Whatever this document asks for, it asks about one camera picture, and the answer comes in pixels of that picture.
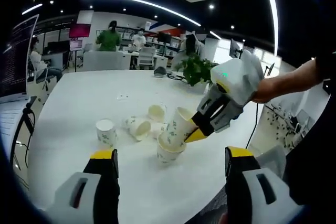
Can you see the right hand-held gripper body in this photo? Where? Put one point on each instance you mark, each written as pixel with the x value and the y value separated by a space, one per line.
pixel 241 79

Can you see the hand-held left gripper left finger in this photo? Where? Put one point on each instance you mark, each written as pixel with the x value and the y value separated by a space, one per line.
pixel 84 197

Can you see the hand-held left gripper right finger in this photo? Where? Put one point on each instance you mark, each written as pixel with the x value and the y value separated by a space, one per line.
pixel 257 197

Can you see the green printed paper cup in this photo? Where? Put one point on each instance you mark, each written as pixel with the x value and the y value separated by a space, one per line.
pixel 172 129

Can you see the pile of paper cups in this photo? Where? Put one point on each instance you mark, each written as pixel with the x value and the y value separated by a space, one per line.
pixel 106 134

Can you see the person's right hand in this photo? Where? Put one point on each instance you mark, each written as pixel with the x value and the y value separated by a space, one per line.
pixel 267 90

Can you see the person's left hand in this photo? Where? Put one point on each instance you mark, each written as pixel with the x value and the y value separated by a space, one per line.
pixel 223 218

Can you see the small screen on tripod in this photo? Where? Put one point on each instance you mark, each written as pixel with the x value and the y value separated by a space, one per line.
pixel 270 69

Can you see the green potted plant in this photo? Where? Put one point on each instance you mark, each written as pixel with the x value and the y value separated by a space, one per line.
pixel 195 70

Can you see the grey checked fabric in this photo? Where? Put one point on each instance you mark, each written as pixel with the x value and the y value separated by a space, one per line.
pixel 214 205

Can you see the white power strip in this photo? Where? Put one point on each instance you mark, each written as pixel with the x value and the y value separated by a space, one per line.
pixel 175 76

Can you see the person's dark clothing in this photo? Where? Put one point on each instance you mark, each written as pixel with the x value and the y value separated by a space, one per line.
pixel 307 171

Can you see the grey round object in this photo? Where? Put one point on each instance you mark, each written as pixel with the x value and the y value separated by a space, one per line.
pixel 160 72

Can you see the white office chair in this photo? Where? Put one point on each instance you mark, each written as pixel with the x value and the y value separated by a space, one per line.
pixel 146 58

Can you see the black monitor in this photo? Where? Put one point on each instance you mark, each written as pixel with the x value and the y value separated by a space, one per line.
pixel 164 37

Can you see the white storage shelves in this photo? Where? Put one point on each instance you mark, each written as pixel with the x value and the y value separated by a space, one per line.
pixel 153 37

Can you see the white table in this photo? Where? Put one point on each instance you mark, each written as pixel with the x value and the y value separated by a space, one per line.
pixel 86 95

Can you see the white desk partition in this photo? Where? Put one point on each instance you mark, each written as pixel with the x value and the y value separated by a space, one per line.
pixel 105 61

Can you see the pink display screen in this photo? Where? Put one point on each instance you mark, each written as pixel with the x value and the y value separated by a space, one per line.
pixel 79 30

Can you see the white laptop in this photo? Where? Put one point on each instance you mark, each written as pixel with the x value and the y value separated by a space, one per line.
pixel 18 56

